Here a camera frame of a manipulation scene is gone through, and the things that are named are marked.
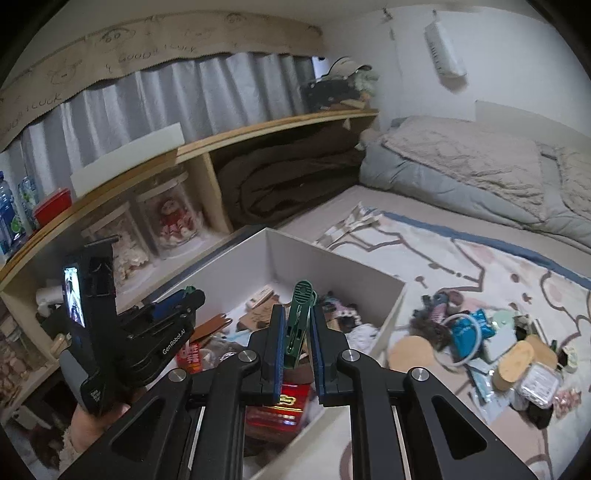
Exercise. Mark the red snack packet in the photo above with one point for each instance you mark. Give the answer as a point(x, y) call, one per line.
point(287, 416)

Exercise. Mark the plastic water bottle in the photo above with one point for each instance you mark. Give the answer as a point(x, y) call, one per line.
point(13, 234)

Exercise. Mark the white foam block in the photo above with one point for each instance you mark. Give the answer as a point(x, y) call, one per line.
point(126, 157)

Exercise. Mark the clear zip pouch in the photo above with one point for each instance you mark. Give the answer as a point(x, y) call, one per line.
point(490, 401)

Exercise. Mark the wooden shelf unit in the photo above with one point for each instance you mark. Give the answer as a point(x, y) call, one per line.
point(39, 262)

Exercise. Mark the red plastic container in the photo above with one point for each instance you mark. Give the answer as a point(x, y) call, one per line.
point(52, 206)

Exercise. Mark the right beige quilted pillow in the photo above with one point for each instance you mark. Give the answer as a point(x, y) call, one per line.
point(574, 168)

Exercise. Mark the person's left hand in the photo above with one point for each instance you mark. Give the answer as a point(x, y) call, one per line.
point(85, 428)

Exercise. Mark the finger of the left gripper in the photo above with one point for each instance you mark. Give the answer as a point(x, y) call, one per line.
point(177, 303)

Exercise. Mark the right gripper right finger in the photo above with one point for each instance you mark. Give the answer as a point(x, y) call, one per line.
point(404, 425)

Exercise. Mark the clear jar white doll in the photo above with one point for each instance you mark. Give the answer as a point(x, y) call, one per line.
point(131, 256)

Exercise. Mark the white cardboard shoe box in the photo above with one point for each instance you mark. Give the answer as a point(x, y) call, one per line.
point(272, 257)

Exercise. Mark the clear jar red doll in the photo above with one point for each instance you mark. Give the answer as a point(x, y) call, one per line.
point(174, 219)

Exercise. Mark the dark green clothespin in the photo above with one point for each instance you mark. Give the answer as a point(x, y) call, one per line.
point(301, 305)

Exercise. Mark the oval wooden box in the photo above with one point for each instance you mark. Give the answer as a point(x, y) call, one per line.
point(513, 365)
point(543, 354)

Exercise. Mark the round wooden lid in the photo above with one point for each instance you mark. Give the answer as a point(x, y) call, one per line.
point(410, 352)

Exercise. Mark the white cap hat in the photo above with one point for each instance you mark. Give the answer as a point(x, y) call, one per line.
point(346, 67)

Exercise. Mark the bag of pink bits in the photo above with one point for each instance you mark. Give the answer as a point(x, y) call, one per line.
point(565, 401)

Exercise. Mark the engraved wooden block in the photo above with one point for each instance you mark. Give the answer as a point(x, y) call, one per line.
point(255, 319)

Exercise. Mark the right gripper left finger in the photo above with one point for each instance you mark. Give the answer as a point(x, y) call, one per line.
point(191, 426)

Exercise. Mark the left beige quilted pillow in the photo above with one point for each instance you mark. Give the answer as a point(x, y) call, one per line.
point(505, 165)

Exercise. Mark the dark brown folded blanket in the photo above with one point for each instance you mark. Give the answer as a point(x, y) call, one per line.
point(270, 184)

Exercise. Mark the grey folded duvet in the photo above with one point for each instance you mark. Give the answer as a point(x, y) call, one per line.
point(385, 170)

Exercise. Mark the beige quilted pillow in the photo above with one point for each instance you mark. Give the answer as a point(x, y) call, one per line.
point(505, 165)
point(574, 168)

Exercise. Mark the black small box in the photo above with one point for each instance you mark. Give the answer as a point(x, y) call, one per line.
point(539, 417)

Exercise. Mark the grey curtain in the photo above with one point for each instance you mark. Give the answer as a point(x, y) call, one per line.
point(204, 96)

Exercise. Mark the dark brown crochet bundle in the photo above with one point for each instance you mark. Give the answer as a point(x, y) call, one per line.
point(428, 322)

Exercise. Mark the clear plastic pill case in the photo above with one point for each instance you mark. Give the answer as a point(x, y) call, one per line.
point(539, 385)

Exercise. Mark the purple crochet piece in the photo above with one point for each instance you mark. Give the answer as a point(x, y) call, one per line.
point(339, 316)

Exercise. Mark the blue foil packet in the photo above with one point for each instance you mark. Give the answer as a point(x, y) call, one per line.
point(469, 330)

